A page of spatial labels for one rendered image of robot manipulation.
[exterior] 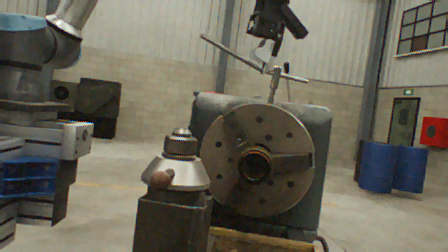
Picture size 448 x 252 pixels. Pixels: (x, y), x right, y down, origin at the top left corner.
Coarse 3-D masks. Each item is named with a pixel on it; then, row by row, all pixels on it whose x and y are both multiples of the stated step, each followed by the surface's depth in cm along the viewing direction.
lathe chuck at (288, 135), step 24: (216, 120) 99; (240, 120) 98; (264, 120) 97; (288, 120) 97; (216, 144) 99; (264, 144) 98; (288, 144) 97; (312, 144) 96; (216, 168) 100; (312, 168) 96; (216, 192) 100; (264, 192) 98; (288, 192) 97; (264, 216) 98
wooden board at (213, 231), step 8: (216, 232) 92; (224, 232) 91; (232, 232) 91; (240, 232) 91; (216, 240) 89; (232, 240) 90; (240, 240) 91; (248, 240) 91; (256, 240) 90; (264, 240) 90; (272, 240) 90; (280, 240) 90; (288, 240) 90; (224, 248) 85; (232, 248) 85; (240, 248) 86; (264, 248) 88; (272, 248) 89; (280, 248) 89; (288, 248) 89; (296, 248) 89; (304, 248) 89; (312, 248) 89
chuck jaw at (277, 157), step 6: (276, 156) 90; (282, 156) 91; (288, 156) 91; (294, 156) 93; (300, 156) 93; (306, 156) 92; (276, 162) 89; (282, 162) 91; (288, 162) 91; (294, 162) 93; (300, 162) 93; (306, 162) 93; (312, 162) 96; (276, 168) 90; (282, 168) 91; (288, 168) 91; (294, 168) 93; (300, 168) 93; (306, 168) 93
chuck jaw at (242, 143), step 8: (232, 112) 99; (224, 120) 99; (232, 120) 94; (232, 128) 95; (240, 128) 94; (232, 136) 93; (240, 136) 93; (248, 136) 95; (240, 144) 91; (248, 144) 90; (256, 144) 99; (240, 152) 90
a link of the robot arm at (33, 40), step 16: (0, 16) 92; (16, 16) 92; (32, 16) 95; (0, 32) 92; (16, 32) 92; (32, 32) 94; (48, 32) 101; (0, 48) 92; (16, 48) 93; (32, 48) 95; (48, 48) 101; (32, 64) 96
